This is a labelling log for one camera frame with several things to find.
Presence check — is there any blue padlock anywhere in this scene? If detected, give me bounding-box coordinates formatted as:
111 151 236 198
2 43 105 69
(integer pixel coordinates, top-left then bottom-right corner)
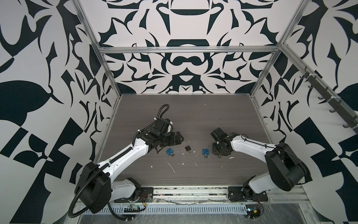
202 144 212 158
166 147 174 156

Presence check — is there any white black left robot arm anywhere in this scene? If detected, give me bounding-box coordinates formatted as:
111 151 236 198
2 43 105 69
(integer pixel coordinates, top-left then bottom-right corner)
68 118 184 217

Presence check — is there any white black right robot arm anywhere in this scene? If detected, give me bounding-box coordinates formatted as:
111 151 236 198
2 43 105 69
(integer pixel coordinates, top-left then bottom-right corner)
211 128 311 202

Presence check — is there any black padlock middle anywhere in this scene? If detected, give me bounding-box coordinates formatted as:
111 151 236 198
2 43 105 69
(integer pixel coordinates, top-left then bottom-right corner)
185 141 192 153

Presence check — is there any right green circuit board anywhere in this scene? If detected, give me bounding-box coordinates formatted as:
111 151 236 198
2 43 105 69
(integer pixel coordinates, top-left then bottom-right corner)
245 207 263 219

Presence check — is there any green circuit board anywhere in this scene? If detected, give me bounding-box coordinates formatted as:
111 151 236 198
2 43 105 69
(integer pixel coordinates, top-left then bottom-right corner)
245 207 263 219
124 203 146 213

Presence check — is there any left green circuit board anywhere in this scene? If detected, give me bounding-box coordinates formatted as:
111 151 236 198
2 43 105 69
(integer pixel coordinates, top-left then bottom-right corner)
124 203 146 213

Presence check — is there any black corrugated cable conduit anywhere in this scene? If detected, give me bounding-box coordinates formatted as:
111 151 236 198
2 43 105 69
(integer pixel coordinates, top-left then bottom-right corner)
67 104 170 218

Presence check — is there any white slotted cable duct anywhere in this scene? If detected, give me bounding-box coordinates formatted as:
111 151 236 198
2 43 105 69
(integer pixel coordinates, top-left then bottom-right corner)
95 204 248 215

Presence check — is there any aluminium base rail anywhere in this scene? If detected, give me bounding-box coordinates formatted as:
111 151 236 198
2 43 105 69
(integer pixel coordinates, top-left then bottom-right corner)
112 185 310 204

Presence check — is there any grey wall hook rail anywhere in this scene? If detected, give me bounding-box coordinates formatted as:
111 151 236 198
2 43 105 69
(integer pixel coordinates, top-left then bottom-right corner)
300 66 358 134

